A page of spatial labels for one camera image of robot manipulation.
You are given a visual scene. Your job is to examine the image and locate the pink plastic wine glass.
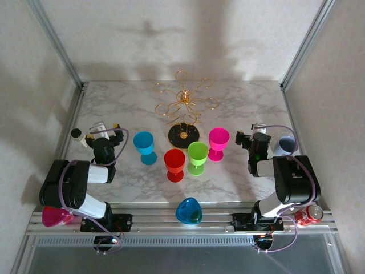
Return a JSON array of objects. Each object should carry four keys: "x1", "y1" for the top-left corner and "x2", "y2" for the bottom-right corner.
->
[{"x1": 207, "y1": 127, "x2": 230, "y2": 162}]

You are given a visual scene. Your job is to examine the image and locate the blue plastic wine glass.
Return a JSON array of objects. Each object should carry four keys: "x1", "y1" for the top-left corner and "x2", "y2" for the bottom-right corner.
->
[{"x1": 132, "y1": 131, "x2": 158, "y2": 166}]

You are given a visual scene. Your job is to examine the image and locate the green plastic wine glass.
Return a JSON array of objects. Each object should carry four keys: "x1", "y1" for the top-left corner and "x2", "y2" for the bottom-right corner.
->
[{"x1": 186, "y1": 142, "x2": 209, "y2": 176}]

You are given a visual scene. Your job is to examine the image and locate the red plastic wine glass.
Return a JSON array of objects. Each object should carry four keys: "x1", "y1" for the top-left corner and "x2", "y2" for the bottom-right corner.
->
[{"x1": 164, "y1": 148, "x2": 186, "y2": 183}]

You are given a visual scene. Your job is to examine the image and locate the small bottle with black cap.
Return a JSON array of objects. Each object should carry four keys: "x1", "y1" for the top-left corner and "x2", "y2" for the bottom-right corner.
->
[{"x1": 71, "y1": 128, "x2": 88, "y2": 148}]

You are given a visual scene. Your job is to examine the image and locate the grey blue mug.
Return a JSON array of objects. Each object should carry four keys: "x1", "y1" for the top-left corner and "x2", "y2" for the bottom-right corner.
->
[{"x1": 273, "y1": 135, "x2": 300, "y2": 156}]

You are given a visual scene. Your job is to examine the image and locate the pink plastic cup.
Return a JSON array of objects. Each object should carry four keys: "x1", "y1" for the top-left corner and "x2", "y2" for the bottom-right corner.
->
[{"x1": 42, "y1": 205, "x2": 76, "y2": 228}]

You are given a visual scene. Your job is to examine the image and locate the red soda can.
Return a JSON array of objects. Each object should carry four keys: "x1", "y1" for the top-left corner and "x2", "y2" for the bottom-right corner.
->
[{"x1": 294, "y1": 204, "x2": 325, "y2": 228}]

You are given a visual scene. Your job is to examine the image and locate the blue translucent plastic bowl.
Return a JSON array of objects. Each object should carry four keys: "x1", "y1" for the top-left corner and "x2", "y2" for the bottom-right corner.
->
[{"x1": 175, "y1": 197, "x2": 204, "y2": 228}]

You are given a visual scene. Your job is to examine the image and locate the black controller board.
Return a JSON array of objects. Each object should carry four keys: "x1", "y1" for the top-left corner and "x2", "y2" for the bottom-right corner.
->
[
  {"x1": 253, "y1": 233, "x2": 275, "y2": 253},
  {"x1": 94, "y1": 235, "x2": 121, "y2": 253}
]

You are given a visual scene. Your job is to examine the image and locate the vented metal panel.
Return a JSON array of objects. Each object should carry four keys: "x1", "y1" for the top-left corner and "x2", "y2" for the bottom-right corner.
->
[{"x1": 36, "y1": 235, "x2": 334, "y2": 248}]

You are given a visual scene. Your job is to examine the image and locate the grey metal sheet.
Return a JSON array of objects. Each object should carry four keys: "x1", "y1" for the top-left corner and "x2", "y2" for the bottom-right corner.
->
[{"x1": 11, "y1": 245, "x2": 354, "y2": 274}]

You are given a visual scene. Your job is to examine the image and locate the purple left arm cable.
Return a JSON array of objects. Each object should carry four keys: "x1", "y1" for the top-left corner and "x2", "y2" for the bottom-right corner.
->
[{"x1": 58, "y1": 128, "x2": 129, "y2": 255}]

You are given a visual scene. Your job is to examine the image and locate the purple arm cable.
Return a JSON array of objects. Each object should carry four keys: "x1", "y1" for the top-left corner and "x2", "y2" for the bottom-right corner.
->
[
  {"x1": 252, "y1": 124, "x2": 318, "y2": 254},
  {"x1": 58, "y1": 128, "x2": 129, "y2": 255}
]

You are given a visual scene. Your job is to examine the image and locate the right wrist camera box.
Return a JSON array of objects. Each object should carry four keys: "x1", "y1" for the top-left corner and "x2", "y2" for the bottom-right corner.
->
[{"x1": 250, "y1": 122, "x2": 268, "y2": 134}]

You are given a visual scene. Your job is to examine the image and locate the aluminium table side rail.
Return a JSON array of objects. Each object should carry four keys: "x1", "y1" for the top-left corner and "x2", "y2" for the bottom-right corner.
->
[
  {"x1": 55, "y1": 85, "x2": 87, "y2": 160},
  {"x1": 281, "y1": 85, "x2": 306, "y2": 151}
]

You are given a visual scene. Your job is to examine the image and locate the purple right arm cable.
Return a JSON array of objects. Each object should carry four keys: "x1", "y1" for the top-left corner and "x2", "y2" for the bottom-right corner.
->
[{"x1": 252, "y1": 124, "x2": 318, "y2": 254}]

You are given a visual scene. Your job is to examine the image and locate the gold wire wine glass rack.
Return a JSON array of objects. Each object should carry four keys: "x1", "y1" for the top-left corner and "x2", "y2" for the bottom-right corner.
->
[{"x1": 153, "y1": 70, "x2": 221, "y2": 149}]

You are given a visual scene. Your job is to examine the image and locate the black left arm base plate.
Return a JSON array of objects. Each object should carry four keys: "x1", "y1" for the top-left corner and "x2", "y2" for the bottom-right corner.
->
[{"x1": 80, "y1": 213, "x2": 133, "y2": 233}]

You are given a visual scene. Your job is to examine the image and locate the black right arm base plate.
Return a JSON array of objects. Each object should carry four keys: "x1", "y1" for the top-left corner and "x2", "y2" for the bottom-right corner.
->
[{"x1": 231, "y1": 212, "x2": 285, "y2": 232}]

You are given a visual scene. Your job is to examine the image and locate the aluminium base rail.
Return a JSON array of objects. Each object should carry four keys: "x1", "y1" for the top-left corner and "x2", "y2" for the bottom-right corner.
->
[{"x1": 27, "y1": 201, "x2": 339, "y2": 236}]

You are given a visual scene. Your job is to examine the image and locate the aluminium frame post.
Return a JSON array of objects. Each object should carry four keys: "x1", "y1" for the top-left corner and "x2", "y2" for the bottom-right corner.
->
[
  {"x1": 280, "y1": 0, "x2": 338, "y2": 91},
  {"x1": 27, "y1": 0, "x2": 87, "y2": 90}
]

